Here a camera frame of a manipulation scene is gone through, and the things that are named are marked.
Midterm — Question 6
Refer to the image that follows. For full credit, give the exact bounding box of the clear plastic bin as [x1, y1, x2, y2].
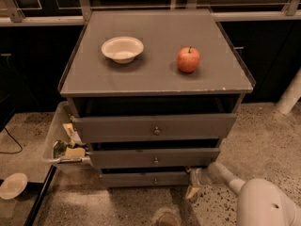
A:
[41, 101, 91, 167]

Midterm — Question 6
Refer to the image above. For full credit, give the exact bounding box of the metal railing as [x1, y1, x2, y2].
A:
[0, 0, 301, 24]

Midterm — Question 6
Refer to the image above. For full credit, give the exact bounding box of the red apple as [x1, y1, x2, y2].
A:
[176, 46, 200, 73]

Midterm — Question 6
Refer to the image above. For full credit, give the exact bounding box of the grey middle drawer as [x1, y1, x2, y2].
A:
[89, 148, 220, 169]

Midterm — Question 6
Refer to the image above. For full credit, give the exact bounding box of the grey drawer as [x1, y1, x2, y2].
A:
[100, 171, 189, 187]
[73, 113, 236, 143]
[89, 148, 220, 169]

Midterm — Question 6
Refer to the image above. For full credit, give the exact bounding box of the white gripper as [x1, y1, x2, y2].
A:
[185, 167, 213, 200]

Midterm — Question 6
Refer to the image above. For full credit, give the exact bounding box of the black cable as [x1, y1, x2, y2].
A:
[0, 126, 24, 155]

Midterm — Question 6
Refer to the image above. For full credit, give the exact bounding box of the grey top drawer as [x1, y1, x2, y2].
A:
[73, 113, 236, 143]

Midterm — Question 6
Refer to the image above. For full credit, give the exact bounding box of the grey bottom drawer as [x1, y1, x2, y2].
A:
[100, 171, 189, 187]

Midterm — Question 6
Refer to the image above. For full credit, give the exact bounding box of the yellow sponge in bin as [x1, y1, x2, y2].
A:
[65, 148, 86, 158]

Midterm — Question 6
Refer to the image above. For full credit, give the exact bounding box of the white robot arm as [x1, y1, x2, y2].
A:
[185, 162, 301, 226]

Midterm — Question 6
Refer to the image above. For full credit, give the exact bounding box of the white round plate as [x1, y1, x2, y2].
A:
[0, 172, 28, 200]

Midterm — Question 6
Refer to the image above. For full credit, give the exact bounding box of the grey drawer cabinet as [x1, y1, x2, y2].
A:
[58, 9, 255, 176]

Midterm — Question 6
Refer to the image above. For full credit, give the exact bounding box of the white bowl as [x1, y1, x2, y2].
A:
[101, 37, 144, 64]

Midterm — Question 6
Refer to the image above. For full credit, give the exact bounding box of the white post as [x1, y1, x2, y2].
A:
[276, 68, 301, 114]

